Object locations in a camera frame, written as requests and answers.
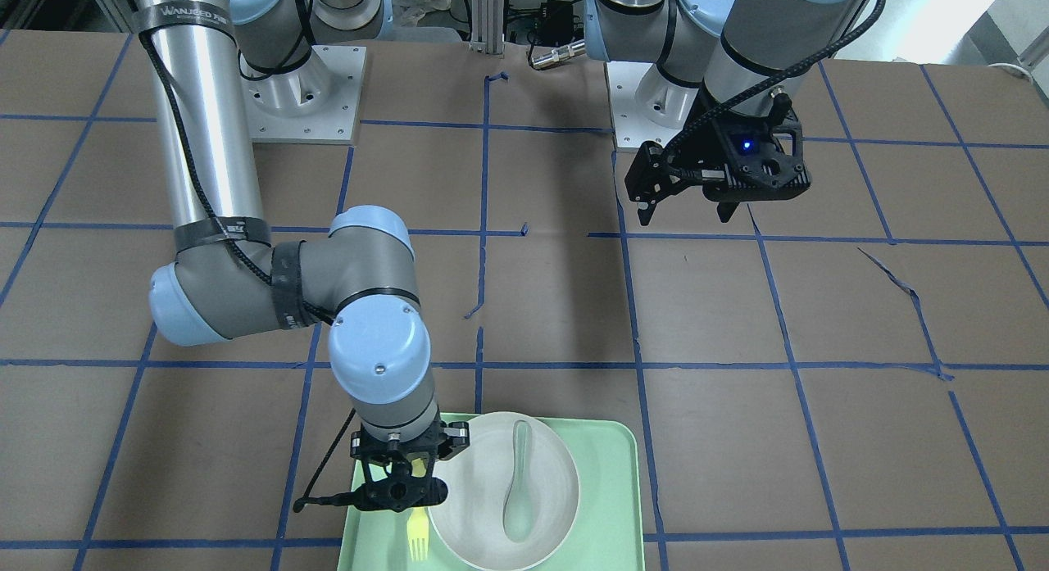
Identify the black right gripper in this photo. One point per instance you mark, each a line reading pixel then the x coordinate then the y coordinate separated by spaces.
pixel 456 437

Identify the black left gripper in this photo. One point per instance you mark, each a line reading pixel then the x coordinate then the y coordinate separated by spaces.
pixel 708 144

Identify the yellow plastic fork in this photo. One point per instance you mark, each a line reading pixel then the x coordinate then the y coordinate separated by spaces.
pixel 417 533

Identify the white round plate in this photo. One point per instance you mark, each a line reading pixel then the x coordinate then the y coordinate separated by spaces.
pixel 470 520

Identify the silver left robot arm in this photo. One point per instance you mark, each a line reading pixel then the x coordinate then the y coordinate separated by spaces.
pixel 732 68

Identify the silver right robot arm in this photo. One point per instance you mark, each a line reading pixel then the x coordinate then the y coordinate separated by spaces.
pixel 229 280

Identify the pale green spoon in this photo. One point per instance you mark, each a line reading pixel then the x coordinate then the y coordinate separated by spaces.
pixel 518 514

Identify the gold metal cylinder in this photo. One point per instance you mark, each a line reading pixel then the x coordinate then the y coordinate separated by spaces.
pixel 556 56

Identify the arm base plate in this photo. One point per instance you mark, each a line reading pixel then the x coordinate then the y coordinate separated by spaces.
pixel 645 105
pixel 315 104

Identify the aluminium frame post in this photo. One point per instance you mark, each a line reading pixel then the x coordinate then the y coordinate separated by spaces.
pixel 486 26

